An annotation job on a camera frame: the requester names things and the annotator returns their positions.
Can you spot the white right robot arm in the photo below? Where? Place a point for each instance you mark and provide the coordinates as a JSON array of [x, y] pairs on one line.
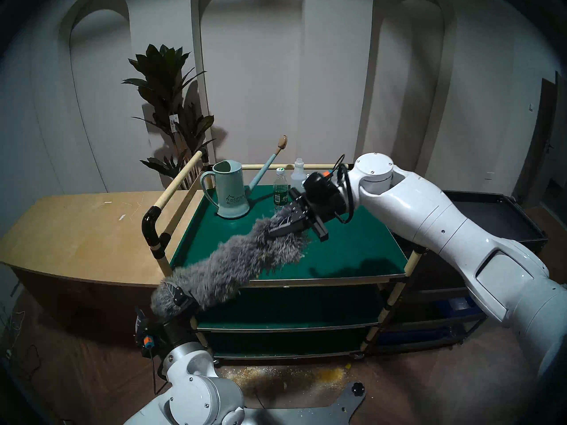
[[443, 225]]

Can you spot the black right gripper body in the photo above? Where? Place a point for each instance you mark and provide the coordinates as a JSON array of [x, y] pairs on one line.
[[323, 198]]

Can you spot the dark door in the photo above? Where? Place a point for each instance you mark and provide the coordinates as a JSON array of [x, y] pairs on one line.
[[542, 141]]

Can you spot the white plant tag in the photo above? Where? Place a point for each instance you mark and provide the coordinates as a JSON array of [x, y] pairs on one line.
[[174, 121]]

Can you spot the black utility cart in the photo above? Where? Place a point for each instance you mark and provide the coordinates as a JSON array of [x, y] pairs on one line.
[[509, 216]]

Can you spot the yellow white crumb spill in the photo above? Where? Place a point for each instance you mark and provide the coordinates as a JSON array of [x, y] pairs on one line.
[[330, 375]]

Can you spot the dark green potted plant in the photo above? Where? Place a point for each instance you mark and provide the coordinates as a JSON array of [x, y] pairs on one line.
[[164, 83]]

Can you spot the grey fluffy duster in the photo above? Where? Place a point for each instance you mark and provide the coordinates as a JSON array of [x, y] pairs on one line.
[[230, 264]]

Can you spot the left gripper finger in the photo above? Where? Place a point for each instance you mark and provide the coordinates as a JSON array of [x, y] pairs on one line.
[[175, 294], [140, 322]]

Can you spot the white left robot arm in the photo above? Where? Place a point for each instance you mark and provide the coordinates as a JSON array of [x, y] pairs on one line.
[[195, 393]]

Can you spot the green three-tier shelf cart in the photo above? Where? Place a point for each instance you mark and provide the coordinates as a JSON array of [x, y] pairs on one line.
[[354, 251]]

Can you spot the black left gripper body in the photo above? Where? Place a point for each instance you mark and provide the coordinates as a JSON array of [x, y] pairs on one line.
[[170, 329]]

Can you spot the green-label water bottle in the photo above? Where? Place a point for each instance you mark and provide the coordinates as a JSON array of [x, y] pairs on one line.
[[280, 194]]

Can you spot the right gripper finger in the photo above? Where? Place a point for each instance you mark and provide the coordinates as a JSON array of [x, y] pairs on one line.
[[292, 230], [293, 217]]

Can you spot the white plastic bottle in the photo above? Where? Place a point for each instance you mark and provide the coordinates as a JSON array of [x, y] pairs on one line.
[[297, 174]]

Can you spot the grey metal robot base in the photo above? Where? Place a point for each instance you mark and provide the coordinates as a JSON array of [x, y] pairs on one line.
[[301, 415]]

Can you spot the teal watering can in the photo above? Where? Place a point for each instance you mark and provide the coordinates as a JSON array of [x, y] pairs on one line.
[[232, 198]]

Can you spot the blue storage box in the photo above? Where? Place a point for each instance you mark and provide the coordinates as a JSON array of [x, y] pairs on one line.
[[460, 307]]

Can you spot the black star knob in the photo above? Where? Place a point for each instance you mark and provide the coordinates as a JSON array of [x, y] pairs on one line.
[[358, 388]]

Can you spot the light wooden table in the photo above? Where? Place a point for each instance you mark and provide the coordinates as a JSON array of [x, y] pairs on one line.
[[79, 238]]

